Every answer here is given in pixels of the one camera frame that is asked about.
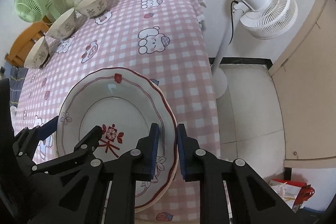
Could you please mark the cream wooden door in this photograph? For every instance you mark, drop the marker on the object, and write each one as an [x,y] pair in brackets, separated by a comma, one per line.
[307,82]

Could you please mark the grey floral ceramic bowl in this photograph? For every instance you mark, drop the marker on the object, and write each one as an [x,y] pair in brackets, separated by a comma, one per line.
[35,53]
[94,5]
[63,24]

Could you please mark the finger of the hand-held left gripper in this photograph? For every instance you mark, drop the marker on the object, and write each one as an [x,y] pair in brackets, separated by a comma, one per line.
[89,138]
[48,128]

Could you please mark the white standing fan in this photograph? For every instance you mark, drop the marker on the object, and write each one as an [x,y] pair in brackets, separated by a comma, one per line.
[265,8]

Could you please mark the pink checked tablecloth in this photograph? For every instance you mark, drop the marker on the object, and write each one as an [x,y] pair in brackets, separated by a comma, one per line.
[170,50]

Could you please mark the red and white paper bag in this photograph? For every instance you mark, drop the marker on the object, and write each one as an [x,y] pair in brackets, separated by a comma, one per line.
[288,192]

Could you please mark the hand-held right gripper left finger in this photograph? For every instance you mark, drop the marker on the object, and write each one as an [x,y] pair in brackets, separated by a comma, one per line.
[155,150]

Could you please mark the white red-rimmed plate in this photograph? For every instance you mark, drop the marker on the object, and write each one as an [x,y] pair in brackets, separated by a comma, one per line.
[118,113]

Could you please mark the green desk fan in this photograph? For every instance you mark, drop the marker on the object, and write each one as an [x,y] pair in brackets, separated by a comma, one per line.
[27,6]

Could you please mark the dark striped bedding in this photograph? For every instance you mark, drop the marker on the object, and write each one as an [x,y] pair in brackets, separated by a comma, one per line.
[15,82]

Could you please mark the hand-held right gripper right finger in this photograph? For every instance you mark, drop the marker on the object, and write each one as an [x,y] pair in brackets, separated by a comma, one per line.
[181,153]

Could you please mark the wooden chair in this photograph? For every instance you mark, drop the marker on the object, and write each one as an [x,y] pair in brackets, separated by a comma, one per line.
[23,43]

